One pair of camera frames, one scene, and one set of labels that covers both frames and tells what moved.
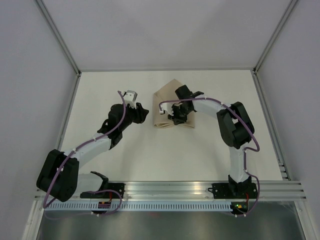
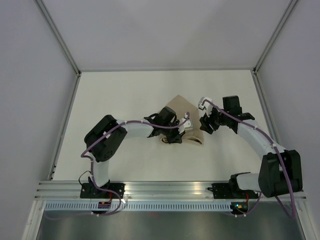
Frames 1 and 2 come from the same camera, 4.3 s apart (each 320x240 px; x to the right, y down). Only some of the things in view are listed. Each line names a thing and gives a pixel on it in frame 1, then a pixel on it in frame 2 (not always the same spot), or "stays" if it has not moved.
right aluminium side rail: [281, 162] stays
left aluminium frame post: [58, 36] stays
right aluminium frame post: [292, 3] stays
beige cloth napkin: [168, 93] -> [182, 108]
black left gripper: [140, 113] -> [177, 138]
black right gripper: [176, 120] -> [206, 120]
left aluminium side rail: [68, 110] stays
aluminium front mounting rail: [189, 191] stays
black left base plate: [119, 187] stays
